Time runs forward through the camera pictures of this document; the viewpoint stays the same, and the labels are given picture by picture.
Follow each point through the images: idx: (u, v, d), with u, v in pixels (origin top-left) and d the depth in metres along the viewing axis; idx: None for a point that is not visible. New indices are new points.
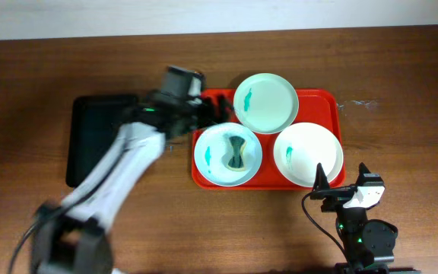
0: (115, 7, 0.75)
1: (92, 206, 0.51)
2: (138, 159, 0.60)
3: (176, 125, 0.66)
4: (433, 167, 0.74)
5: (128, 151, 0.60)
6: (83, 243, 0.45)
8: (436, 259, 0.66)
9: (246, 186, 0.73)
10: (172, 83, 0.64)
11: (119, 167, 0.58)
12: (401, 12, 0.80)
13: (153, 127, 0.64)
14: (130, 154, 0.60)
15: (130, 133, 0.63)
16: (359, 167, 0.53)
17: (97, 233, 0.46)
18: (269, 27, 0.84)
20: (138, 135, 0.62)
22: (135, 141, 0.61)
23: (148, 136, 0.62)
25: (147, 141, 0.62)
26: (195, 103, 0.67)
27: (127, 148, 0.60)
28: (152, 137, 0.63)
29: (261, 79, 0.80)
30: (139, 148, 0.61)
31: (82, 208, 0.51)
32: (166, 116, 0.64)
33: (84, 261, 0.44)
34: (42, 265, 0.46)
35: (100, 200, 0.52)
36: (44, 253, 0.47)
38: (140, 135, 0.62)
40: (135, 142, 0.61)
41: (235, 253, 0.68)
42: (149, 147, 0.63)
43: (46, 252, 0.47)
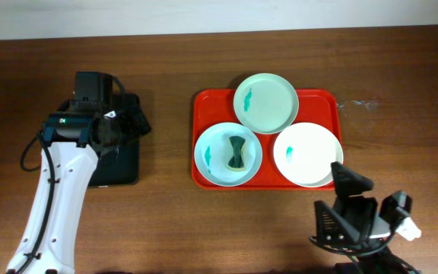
0: (115, 8, 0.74)
1: (44, 256, 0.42)
2: (72, 183, 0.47)
3: (101, 129, 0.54)
4: (433, 168, 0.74)
5: (60, 183, 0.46)
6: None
8: (437, 259, 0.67)
9: (246, 186, 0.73)
10: (94, 84, 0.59)
11: (56, 202, 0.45)
12: (403, 13, 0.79)
13: (78, 130, 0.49)
14: (63, 184, 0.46)
15: (46, 146, 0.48)
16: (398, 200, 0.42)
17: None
18: (269, 27, 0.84)
20: (65, 155, 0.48)
22: (58, 172, 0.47)
23: (74, 155, 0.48)
25: (79, 164, 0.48)
26: (107, 117, 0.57)
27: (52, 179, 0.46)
28: (77, 155, 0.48)
29: (261, 79, 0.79)
30: (68, 173, 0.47)
31: (32, 263, 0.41)
32: (87, 118, 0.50)
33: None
34: None
35: (44, 237, 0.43)
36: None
38: (61, 153, 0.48)
40: (61, 168, 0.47)
41: (235, 254, 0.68)
42: (80, 170, 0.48)
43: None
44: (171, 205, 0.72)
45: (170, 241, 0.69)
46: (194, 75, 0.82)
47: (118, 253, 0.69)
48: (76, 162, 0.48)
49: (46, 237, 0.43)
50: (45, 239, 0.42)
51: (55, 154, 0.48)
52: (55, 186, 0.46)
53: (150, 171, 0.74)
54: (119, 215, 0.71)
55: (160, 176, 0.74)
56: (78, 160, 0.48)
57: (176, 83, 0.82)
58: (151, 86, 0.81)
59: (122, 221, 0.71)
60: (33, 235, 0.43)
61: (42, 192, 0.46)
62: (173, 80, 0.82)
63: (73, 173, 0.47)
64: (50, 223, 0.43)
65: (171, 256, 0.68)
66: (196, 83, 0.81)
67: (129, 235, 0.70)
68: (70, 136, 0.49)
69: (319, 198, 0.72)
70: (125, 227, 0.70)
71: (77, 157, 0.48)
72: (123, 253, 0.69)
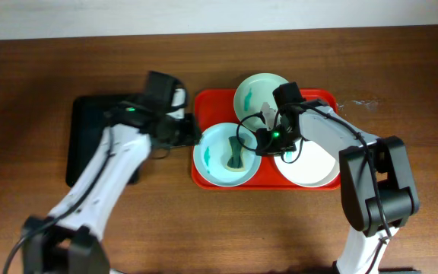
0: (115, 7, 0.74)
1: (84, 214, 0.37)
2: (126, 164, 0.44)
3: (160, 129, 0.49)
4: (432, 168, 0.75)
5: (114, 155, 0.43)
6: (74, 256, 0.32)
8: (436, 258, 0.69)
9: (246, 185, 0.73)
10: (160, 82, 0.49)
11: (107, 170, 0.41)
12: (404, 12, 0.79)
13: (138, 124, 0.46)
14: (117, 157, 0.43)
15: (111, 126, 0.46)
16: (287, 111, 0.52)
17: (90, 239, 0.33)
18: (269, 27, 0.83)
20: (125, 135, 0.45)
22: (117, 147, 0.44)
23: (133, 138, 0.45)
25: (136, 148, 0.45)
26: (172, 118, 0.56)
27: (110, 151, 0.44)
28: (136, 139, 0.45)
29: (261, 79, 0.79)
30: (124, 152, 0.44)
31: (71, 218, 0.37)
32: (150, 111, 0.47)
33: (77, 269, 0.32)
34: None
35: (85, 205, 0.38)
36: (33, 260, 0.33)
38: (123, 135, 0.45)
40: (118, 145, 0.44)
41: (235, 254, 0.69)
42: (134, 154, 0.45)
43: (38, 259, 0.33)
44: (171, 204, 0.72)
45: (170, 242, 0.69)
46: (194, 75, 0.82)
47: (118, 253, 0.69)
48: (134, 145, 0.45)
49: (89, 199, 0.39)
50: (88, 199, 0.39)
51: (117, 133, 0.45)
52: (109, 159, 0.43)
53: (150, 171, 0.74)
54: (119, 215, 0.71)
55: (160, 176, 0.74)
56: (136, 144, 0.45)
57: None
58: None
59: (122, 221, 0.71)
60: (79, 193, 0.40)
61: (97, 160, 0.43)
62: None
63: (129, 154, 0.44)
64: (96, 188, 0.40)
65: (170, 256, 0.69)
66: (195, 83, 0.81)
67: (128, 235, 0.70)
68: (131, 123, 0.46)
69: (319, 198, 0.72)
70: (125, 227, 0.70)
71: (136, 142, 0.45)
72: (123, 253, 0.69)
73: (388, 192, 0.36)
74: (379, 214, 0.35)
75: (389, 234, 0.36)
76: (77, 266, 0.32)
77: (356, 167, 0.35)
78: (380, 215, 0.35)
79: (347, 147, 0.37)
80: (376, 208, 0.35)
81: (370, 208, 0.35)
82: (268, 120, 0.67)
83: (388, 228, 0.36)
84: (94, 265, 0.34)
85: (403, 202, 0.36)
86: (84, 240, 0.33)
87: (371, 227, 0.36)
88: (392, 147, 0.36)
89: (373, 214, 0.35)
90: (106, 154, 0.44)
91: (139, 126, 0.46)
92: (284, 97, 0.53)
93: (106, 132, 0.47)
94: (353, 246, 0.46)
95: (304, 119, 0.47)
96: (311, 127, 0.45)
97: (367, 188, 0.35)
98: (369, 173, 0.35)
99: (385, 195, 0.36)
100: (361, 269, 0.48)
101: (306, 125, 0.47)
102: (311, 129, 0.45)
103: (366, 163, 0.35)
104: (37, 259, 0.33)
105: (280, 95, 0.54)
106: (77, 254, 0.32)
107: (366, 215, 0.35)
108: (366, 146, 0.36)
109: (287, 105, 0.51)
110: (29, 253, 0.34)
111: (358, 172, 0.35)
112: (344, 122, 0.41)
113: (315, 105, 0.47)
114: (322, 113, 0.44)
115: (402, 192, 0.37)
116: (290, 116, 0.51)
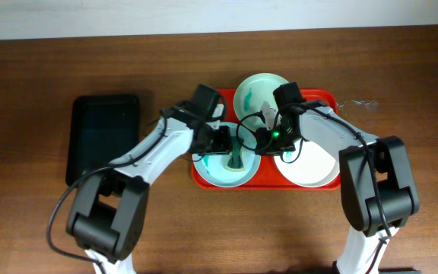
0: (115, 7, 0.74)
1: (138, 170, 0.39)
2: (173, 148, 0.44)
3: (200, 132, 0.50)
4: (432, 168, 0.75)
5: (166, 135, 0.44)
6: (127, 198, 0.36)
8: (436, 258, 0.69)
9: (246, 186, 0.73)
10: (207, 96, 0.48)
11: (160, 144, 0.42)
12: (405, 12, 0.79)
13: (188, 123, 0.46)
14: (169, 138, 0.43)
15: (165, 116, 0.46)
16: (286, 110, 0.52)
17: (143, 186, 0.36)
18: (269, 27, 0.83)
20: (176, 125, 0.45)
22: (169, 130, 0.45)
23: (183, 129, 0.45)
25: (183, 137, 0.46)
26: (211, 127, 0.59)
27: (163, 131, 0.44)
28: (187, 130, 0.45)
29: (261, 79, 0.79)
30: (174, 138, 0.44)
31: (127, 170, 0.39)
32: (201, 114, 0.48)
33: (126, 211, 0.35)
34: (79, 219, 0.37)
35: (141, 165, 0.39)
36: (87, 200, 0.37)
38: (176, 125, 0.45)
40: (170, 130, 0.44)
41: (235, 254, 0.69)
42: (180, 142, 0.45)
43: (92, 199, 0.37)
44: (171, 204, 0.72)
45: (170, 241, 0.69)
46: (194, 75, 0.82)
47: None
48: (183, 135, 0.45)
49: (143, 160, 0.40)
50: (144, 159, 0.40)
51: (170, 123, 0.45)
52: (161, 138, 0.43)
53: None
54: None
55: (160, 176, 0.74)
56: (185, 135, 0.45)
57: (176, 83, 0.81)
58: (151, 86, 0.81)
59: None
60: (135, 153, 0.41)
61: (150, 137, 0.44)
62: (173, 80, 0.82)
63: (177, 140, 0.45)
64: (150, 153, 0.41)
65: (170, 256, 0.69)
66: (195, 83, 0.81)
67: None
68: (182, 120, 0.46)
69: (319, 199, 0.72)
70: None
71: (185, 134, 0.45)
72: None
73: (388, 192, 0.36)
74: (379, 213, 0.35)
75: (389, 233, 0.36)
76: (128, 206, 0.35)
77: (355, 167, 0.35)
78: (380, 215, 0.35)
79: (347, 147, 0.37)
80: (375, 207, 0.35)
81: (370, 207, 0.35)
82: (268, 120, 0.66)
83: (388, 228, 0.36)
84: (138, 215, 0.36)
85: (403, 202, 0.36)
86: (138, 185, 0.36)
87: (372, 227, 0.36)
88: (391, 146, 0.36)
89: (373, 214, 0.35)
90: (160, 134, 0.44)
91: (188, 125, 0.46)
92: (284, 97, 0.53)
93: (159, 119, 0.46)
94: (353, 245, 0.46)
95: (305, 119, 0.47)
96: (312, 129, 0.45)
97: (367, 188, 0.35)
98: (369, 172, 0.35)
99: (385, 195, 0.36)
100: (361, 269, 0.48)
101: (306, 126, 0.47)
102: (312, 129, 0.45)
103: (366, 163, 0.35)
104: (93, 195, 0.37)
105: (279, 96, 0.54)
106: (131, 197, 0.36)
107: (366, 215, 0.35)
108: (366, 145, 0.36)
109: (287, 105, 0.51)
110: (85, 192, 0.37)
111: (358, 171, 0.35)
112: (344, 122, 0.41)
113: (315, 106, 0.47)
114: (322, 113, 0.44)
115: (402, 192, 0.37)
116: (290, 116, 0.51)
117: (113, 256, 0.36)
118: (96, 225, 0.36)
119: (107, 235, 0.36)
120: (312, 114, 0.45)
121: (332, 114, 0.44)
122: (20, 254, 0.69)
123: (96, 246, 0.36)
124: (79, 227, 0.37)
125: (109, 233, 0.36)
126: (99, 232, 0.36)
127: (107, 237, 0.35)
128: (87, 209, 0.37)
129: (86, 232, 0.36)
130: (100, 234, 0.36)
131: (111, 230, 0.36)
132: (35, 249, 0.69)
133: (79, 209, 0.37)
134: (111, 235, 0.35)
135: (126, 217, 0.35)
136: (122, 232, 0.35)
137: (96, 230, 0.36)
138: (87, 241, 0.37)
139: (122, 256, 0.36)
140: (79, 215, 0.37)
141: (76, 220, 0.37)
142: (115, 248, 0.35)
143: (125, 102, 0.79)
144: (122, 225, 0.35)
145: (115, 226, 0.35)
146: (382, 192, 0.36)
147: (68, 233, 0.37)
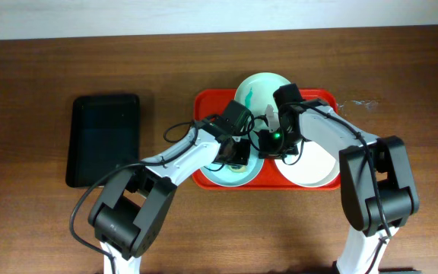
0: (115, 7, 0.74)
1: (167, 172, 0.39)
2: (200, 159, 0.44)
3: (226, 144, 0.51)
4: (432, 168, 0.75)
5: (195, 144, 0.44)
6: (152, 196, 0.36)
8: (436, 258, 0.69)
9: (246, 186, 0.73)
10: (237, 113, 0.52)
11: (188, 153, 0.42)
12: (405, 12, 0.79)
13: (217, 137, 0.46)
14: (198, 148, 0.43)
15: (196, 127, 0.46)
16: (284, 107, 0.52)
17: (169, 188, 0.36)
18: (269, 28, 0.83)
20: (206, 135, 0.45)
22: (198, 140, 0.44)
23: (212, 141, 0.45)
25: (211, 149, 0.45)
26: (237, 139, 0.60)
27: (193, 140, 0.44)
28: (215, 143, 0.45)
29: (261, 79, 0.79)
30: (203, 149, 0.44)
31: (157, 170, 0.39)
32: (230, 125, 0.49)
33: (150, 210, 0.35)
34: (102, 211, 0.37)
35: (170, 167, 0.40)
36: (114, 192, 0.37)
38: (206, 136, 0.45)
40: (200, 141, 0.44)
41: (235, 254, 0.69)
42: (207, 154, 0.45)
43: (119, 191, 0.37)
44: (171, 204, 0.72)
45: (170, 241, 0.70)
46: (194, 74, 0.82)
47: None
48: (211, 148, 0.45)
49: (172, 163, 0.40)
50: (172, 163, 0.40)
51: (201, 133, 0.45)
52: (190, 147, 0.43)
53: None
54: None
55: None
56: (213, 148, 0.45)
57: (176, 83, 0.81)
58: (151, 86, 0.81)
59: None
60: (166, 156, 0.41)
61: (179, 143, 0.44)
62: (173, 80, 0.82)
63: (205, 151, 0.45)
64: (179, 160, 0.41)
65: (170, 256, 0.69)
66: (196, 83, 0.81)
67: None
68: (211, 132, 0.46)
69: (319, 199, 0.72)
70: None
71: (213, 147, 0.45)
72: None
73: (388, 192, 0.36)
74: (379, 212, 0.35)
75: (389, 233, 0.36)
76: (152, 205, 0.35)
77: (356, 166, 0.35)
78: (380, 215, 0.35)
79: (347, 147, 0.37)
80: (376, 207, 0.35)
81: (370, 207, 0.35)
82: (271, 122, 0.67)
83: (388, 228, 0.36)
84: (160, 215, 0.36)
85: (402, 202, 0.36)
86: (165, 186, 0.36)
87: (371, 227, 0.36)
88: (391, 147, 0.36)
89: (372, 213, 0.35)
90: (189, 142, 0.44)
91: (217, 138, 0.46)
92: (284, 97, 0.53)
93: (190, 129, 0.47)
94: (353, 246, 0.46)
95: (304, 118, 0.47)
96: (312, 128, 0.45)
97: (367, 188, 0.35)
98: (369, 171, 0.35)
99: (386, 196, 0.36)
100: (361, 269, 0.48)
101: (305, 125, 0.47)
102: (312, 129, 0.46)
103: (366, 162, 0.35)
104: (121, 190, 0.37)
105: (279, 97, 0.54)
106: (157, 196, 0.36)
107: (366, 215, 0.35)
108: (366, 145, 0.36)
109: (286, 105, 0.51)
110: (112, 184, 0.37)
111: (358, 170, 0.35)
112: (344, 122, 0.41)
113: (315, 105, 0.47)
114: (322, 113, 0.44)
115: (402, 192, 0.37)
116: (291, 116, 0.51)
117: (130, 252, 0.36)
118: (118, 220, 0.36)
119: (128, 230, 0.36)
120: (314, 113, 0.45)
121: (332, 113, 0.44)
122: (20, 254, 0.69)
123: (115, 240, 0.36)
124: (101, 219, 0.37)
125: (129, 228, 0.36)
126: (120, 227, 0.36)
127: (127, 233, 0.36)
128: (112, 203, 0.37)
129: (107, 225, 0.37)
130: (121, 229, 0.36)
131: (132, 227, 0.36)
132: (35, 249, 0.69)
133: (104, 201, 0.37)
134: (131, 231, 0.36)
135: (149, 215, 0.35)
136: (141, 230, 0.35)
137: (119, 223, 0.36)
138: (106, 234, 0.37)
139: (137, 253, 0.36)
140: (103, 205, 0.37)
141: (99, 211, 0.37)
142: (133, 244, 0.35)
143: (125, 103, 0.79)
144: (144, 222, 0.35)
145: (137, 222, 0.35)
146: (382, 192, 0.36)
147: (90, 223, 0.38)
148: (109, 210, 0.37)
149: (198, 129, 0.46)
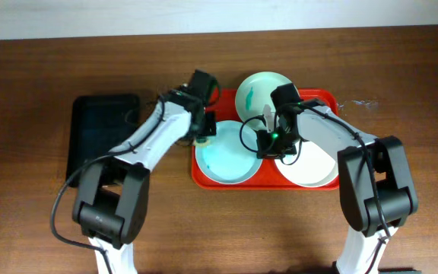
0: (115, 7, 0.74)
1: (138, 157, 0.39)
2: (172, 132, 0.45)
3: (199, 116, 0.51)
4: (432, 168, 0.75)
5: (164, 120, 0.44)
6: (127, 184, 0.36)
8: (436, 258, 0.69)
9: (246, 185, 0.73)
10: (204, 81, 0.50)
11: (157, 130, 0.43)
12: (405, 12, 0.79)
13: (185, 106, 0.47)
14: (167, 122, 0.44)
15: (162, 102, 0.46)
16: (281, 108, 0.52)
17: (141, 173, 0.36)
18: (268, 27, 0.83)
20: (173, 109, 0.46)
22: (167, 114, 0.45)
23: (181, 113, 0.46)
25: (182, 120, 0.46)
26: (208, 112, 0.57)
27: (161, 116, 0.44)
28: (185, 114, 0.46)
29: (261, 79, 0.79)
30: (172, 121, 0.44)
31: (127, 157, 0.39)
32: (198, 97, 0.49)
33: (129, 198, 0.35)
34: (84, 205, 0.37)
35: (141, 152, 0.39)
36: (90, 187, 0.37)
38: (174, 109, 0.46)
40: (169, 115, 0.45)
41: (235, 254, 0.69)
42: (179, 126, 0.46)
43: (95, 186, 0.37)
44: (171, 204, 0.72)
45: (170, 241, 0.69)
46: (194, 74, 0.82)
47: None
48: (181, 119, 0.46)
49: (142, 147, 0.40)
50: (142, 146, 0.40)
51: (168, 108, 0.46)
52: (159, 123, 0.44)
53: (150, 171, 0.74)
54: None
55: (160, 176, 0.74)
56: (182, 119, 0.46)
57: (176, 83, 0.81)
58: (151, 85, 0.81)
59: None
60: (134, 139, 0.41)
61: (148, 122, 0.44)
62: (173, 80, 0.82)
63: (176, 124, 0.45)
64: (148, 140, 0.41)
65: (170, 256, 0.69)
66: None
67: None
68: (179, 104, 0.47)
69: (319, 198, 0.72)
70: None
71: (182, 117, 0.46)
72: None
73: (388, 192, 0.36)
74: (379, 213, 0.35)
75: (388, 233, 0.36)
76: (129, 192, 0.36)
77: (354, 167, 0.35)
78: (379, 215, 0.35)
79: (347, 147, 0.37)
80: (375, 208, 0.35)
81: (369, 207, 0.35)
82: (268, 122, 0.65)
83: (388, 229, 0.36)
84: (141, 199, 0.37)
85: (402, 202, 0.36)
86: (138, 171, 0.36)
87: (370, 227, 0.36)
88: (391, 147, 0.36)
89: (372, 214, 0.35)
90: (157, 119, 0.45)
91: (185, 109, 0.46)
92: (282, 98, 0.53)
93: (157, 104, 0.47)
94: (353, 246, 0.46)
95: (303, 119, 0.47)
96: (309, 128, 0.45)
97: (366, 188, 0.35)
98: (367, 172, 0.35)
99: (385, 196, 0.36)
100: (360, 269, 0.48)
101: (302, 125, 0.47)
102: (309, 129, 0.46)
103: (364, 163, 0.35)
104: (93, 184, 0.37)
105: (276, 97, 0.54)
106: (131, 183, 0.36)
107: (365, 215, 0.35)
108: (364, 146, 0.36)
109: (284, 105, 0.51)
110: (87, 180, 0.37)
111: (357, 171, 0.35)
112: (342, 122, 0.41)
113: (313, 105, 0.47)
114: (319, 113, 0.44)
115: (401, 192, 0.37)
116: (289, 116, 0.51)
117: (119, 240, 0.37)
118: (101, 211, 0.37)
119: (114, 221, 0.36)
120: (310, 111, 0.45)
121: (329, 114, 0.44)
122: (20, 254, 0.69)
123: (103, 231, 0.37)
124: (85, 213, 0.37)
125: (114, 218, 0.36)
126: (105, 218, 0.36)
127: (112, 222, 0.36)
128: (90, 198, 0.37)
129: (93, 218, 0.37)
130: (106, 220, 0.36)
131: (116, 216, 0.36)
132: (35, 249, 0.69)
133: (83, 197, 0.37)
134: (116, 220, 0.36)
135: (129, 203, 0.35)
136: (125, 217, 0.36)
137: (103, 215, 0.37)
138: (93, 228, 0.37)
139: (126, 240, 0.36)
140: (85, 202, 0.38)
141: (82, 207, 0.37)
142: (122, 232, 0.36)
143: (125, 103, 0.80)
144: (126, 210, 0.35)
145: (119, 211, 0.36)
146: (380, 193, 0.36)
147: (74, 220, 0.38)
148: (91, 204, 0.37)
149: (165, 103, 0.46)
